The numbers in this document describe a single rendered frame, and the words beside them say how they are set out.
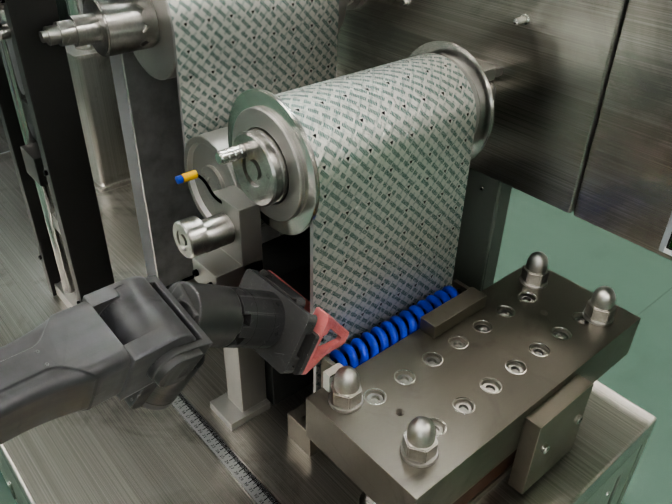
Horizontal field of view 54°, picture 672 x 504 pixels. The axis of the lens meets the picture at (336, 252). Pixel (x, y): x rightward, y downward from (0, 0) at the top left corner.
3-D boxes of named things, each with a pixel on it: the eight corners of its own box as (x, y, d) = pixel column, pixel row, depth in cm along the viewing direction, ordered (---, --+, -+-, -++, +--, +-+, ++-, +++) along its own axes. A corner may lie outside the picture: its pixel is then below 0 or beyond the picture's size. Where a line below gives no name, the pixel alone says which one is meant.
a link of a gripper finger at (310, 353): (346, 375, 70) (286, 377, 63) (304, 340, 75) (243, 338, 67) (374, 320, 69) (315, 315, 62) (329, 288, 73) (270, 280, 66)
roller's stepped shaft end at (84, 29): (39, 48, 71) (32, 18, 70) (92, 38, 75) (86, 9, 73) (50, 56, 69) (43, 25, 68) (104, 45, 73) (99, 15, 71)
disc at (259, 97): (232, 201, 73) (222, 70, 65) (235, 199, 74) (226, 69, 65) (316, 259, 64) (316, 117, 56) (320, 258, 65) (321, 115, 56)
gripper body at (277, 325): (295, 375, 64) (239, 377, 58) (236, 322, 70) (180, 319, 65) (323, 317, 63) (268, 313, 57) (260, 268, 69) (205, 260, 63)
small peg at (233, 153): (218, 167, 63) (212, 154, 63) (243, 159, 64) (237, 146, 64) (224, 163, 61) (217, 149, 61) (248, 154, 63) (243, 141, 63)
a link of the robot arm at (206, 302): (200, 314, 54) (173, 266, 57) (158, 370, 56) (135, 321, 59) (260, 318, 59) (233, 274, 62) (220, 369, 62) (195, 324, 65)
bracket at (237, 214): (207, 410, 84) (180, 202, 67) (248, 386, 88) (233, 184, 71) (228, 434, 81) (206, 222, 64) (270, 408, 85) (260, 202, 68)
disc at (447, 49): (393, 141, 87) (402, 28, 79) (396, 140, 88) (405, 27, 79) (481, 183, 78) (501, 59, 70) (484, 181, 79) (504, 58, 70)
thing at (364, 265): (310, 365, 74) (310, 226, 64) (448, 285, 87) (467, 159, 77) (313, 367, 74) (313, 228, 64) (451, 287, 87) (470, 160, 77)
